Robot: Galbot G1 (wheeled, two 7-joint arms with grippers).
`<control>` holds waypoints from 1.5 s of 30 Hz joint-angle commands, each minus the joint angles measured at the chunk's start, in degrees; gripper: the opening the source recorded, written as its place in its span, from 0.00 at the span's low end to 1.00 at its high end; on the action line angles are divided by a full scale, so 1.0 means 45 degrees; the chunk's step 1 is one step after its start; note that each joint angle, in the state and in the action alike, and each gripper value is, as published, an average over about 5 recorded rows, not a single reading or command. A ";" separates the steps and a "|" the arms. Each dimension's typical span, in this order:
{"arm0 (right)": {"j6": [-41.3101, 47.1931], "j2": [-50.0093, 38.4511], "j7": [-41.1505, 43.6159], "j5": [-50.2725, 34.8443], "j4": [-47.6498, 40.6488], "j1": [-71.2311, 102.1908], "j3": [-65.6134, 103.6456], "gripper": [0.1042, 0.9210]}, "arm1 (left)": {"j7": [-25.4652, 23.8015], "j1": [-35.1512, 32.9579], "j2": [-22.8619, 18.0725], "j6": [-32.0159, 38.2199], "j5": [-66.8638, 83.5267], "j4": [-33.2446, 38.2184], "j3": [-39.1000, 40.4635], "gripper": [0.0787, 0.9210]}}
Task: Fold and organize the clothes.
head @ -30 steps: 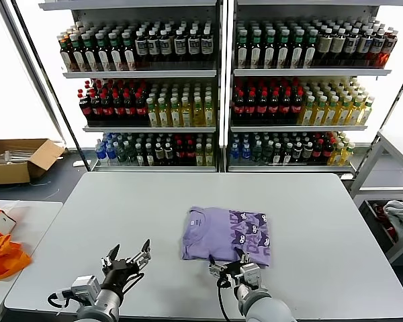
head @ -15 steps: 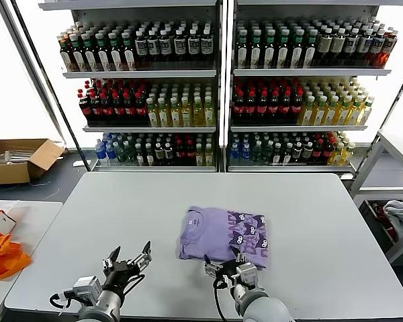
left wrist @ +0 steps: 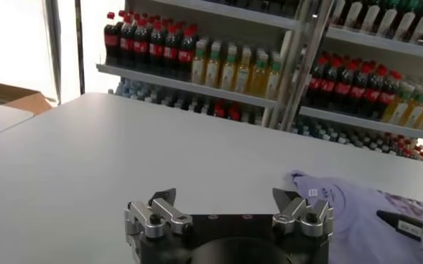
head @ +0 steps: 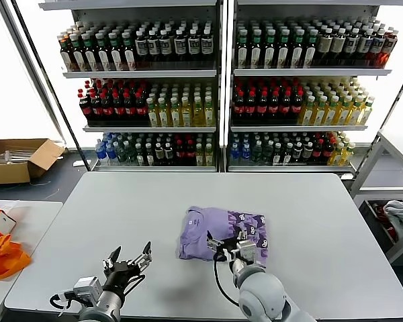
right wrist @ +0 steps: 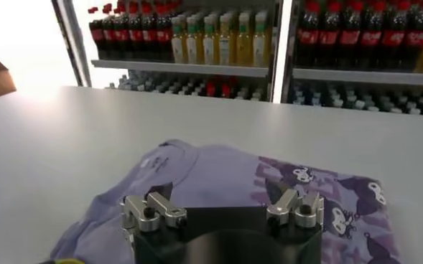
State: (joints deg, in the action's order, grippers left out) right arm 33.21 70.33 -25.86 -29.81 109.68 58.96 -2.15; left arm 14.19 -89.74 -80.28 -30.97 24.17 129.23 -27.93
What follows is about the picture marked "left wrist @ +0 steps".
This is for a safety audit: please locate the black slanted pole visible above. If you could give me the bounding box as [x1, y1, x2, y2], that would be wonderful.
[73, 0, 86, 96]

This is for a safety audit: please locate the green label tea bottle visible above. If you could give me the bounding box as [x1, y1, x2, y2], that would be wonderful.
[360, 0, 381, 34]
[376, 0, 399, 37]
[343, 0, 363, 29]
[410, 1, 423, 44]
[331, 0, 347, 26]
[393, 0, 417, 41]

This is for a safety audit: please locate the grey window post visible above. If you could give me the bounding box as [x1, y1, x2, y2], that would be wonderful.
[42, 0, 63, 105]

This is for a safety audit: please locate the purple t-shirt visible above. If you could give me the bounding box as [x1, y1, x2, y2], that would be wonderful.
[286, 169, 423, 264]

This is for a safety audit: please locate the brown cardboard box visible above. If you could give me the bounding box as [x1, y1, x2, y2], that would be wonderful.
[0, 79, 54, 116]

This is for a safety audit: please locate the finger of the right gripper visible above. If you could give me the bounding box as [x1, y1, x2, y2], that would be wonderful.
[376, 209, 423, 252]

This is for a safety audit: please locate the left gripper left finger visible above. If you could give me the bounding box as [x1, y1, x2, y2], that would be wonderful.
[124, 188, 194, 240]

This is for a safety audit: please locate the grey shelf unit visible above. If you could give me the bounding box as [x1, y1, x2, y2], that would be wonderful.
[96, 0, 305, 130]
[279, 0, 423, 143]

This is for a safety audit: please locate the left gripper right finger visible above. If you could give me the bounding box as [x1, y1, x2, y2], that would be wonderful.
[271, 187, 335, 238]

